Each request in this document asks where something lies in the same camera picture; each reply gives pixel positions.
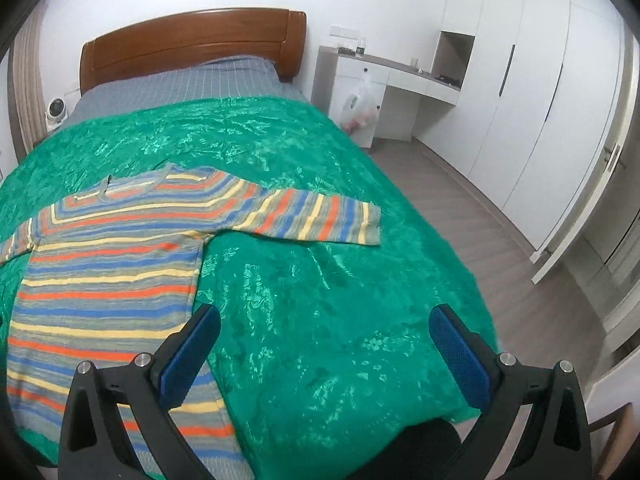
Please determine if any small white fan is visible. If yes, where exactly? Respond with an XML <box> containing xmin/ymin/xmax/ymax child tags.
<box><xmin>44</xmin><ymin>96</ymin><xmax>71</xmax><ymax>133</ymax></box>

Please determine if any brown wooden headboard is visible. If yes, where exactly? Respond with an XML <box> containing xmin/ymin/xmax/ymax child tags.
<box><xmin>80</xmin><ymin>9</ymin><xmax>307</xmax><ymax>93</ymax></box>

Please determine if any grey checked bed sheet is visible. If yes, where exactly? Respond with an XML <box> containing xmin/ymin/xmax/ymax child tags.
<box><xmin>65</xmin><ymin>55</ymin><xmax>306</xmax><ymax>126</ymax></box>

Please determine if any white door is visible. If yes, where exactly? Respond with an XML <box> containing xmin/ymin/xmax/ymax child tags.
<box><xmin>530</xmin><ymin>35</ymin><xmax>640</xmax><ymax>286</ymax></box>

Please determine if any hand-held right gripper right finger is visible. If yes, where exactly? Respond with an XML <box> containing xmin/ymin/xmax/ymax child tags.
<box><xmin>429</xmin><ymin>303</ymin><xmax>593</xmax><ymax>480</ymax></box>

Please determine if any white desk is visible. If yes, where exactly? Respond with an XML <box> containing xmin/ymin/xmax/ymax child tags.
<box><xmin>311</xmin><ymin>45</ymin><xmax>462</xmax><ymax>150</ymax></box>

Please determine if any white plastic bag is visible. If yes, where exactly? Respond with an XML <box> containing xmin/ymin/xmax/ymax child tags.
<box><xmin>340</xmin><ymin>72</ymin><xmax>379</xmax><ymax>136</ymax></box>

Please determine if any green floral blanket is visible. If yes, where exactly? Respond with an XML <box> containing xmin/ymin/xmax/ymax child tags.
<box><xmin>0</xmin><ymin>96</ymin><xmax>501</xmax><ymax>480</ymax></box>

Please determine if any wooden chair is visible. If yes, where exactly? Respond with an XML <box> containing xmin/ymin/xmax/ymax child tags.
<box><xmin>587</xmin><ymin>405</ymin><xmax>631</xmax><ymax>480</ymax></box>

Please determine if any white wardrobe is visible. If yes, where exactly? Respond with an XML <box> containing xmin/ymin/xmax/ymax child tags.
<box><xmin>417</xmin><ymin>0</ymin><xmax>626</xmax><ymax>253</ymax></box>

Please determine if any beige striped curtain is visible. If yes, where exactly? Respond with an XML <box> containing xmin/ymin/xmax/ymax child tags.
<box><xmin>10</xmin><ymin>10</ymin><xmax>48</xmax><ymax>161</ymax></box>

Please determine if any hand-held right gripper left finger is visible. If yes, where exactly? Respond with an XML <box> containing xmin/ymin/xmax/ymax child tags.
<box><xmin>59</xmin><ymin>303</ymin><xmax>222</xmax><ymax>480</ymax></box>

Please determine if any striped knit sweater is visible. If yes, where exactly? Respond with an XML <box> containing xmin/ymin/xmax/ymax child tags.
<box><xmin>0</xmin><ymin>164</ymin><xmax>383</xmax><ymax>471</ymax></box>

